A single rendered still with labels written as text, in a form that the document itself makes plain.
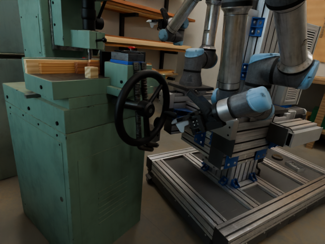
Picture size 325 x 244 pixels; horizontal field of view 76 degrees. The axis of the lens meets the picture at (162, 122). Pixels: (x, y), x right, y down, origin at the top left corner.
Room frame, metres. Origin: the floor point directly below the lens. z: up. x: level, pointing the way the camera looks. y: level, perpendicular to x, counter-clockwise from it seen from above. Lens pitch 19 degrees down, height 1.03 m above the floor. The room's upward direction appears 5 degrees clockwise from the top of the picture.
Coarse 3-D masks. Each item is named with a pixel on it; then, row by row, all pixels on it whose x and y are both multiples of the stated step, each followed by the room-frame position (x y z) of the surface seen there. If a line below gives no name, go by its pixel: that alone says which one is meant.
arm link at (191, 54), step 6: (192, 48) 1.40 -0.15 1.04; (198, 48) 1.40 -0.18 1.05; (186, 54) 1.37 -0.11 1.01; (192, 54) 1.34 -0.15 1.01; (198, 54) 1.34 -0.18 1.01; (204, 54) 1.40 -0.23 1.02; (186, 60) 1.37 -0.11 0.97; (192, 60) 1.34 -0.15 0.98; (198, 60) 1.35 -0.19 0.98; (204, 60) 1.38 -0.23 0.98; (186, 66) 1.36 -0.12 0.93; (192, 66) 1.34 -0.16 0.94; (198, 66) 1.35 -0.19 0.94; (204, 66) 1.42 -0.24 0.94
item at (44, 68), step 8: (40, 64) 0.77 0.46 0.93; (48, 64) 0.79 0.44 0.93; (56, 64) 0.81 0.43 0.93; (64, 64) 0.84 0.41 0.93; (72, 64) 0.86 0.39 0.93; (40, 72) 0.77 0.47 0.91; (48, 72) 0.78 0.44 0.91; (56, 72) 0.81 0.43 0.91; (64, 72) 0.83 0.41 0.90; (72, 72) 0.86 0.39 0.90
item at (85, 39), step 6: (72, 30) 0.95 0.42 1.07; (78, 30) 0.93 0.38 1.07; (84, 30) 0.90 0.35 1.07; (90, 30) 0.89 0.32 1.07; (72, 36) 0.96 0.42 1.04; (78, 36) 0.93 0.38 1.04; (84, 36) 0.90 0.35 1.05; (90, 36) 0.89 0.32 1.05; (96, 36) 0.91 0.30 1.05; (102, 36) 0.94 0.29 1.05; (72, 42) 0.96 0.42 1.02; (78, 42) 0.93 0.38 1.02; (84, 42) 0.90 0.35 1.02; (90, 42) 0.89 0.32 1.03; (96, 42) 0.91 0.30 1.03; (102, 42) 0.94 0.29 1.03; (90, 48) 0.89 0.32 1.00; (96, 48) 0.91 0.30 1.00; (102, 48) 0.93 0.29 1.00
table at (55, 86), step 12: (36, 84) 0.71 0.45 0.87; (48, 84) 0.65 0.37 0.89; (60, 84) 0.66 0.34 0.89; (72, 84) 0.70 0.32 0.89; (84, 84) 0.73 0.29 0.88; (96, 84) 0.77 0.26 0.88; (108, 84) 0.82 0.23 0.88; (156, 84) 1.07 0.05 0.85; (48, 96) 0.66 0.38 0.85; (60, 96) 0.66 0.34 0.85; (72, 96) 0.69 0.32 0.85
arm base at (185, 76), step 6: (186, 72) 1.36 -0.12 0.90; (192, 72) 1.34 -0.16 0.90; (198, 72) 1.35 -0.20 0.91; (180, 78) 1.39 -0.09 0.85; (186, 78) 1.34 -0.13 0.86; (192, 78) 1.33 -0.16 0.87; (198, 78) 1.35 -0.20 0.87; (180, 84) 1.36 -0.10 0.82; (186, 84) 1.33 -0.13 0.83; (192, 84) 1.32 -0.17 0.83; (198, 84) 1.34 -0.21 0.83
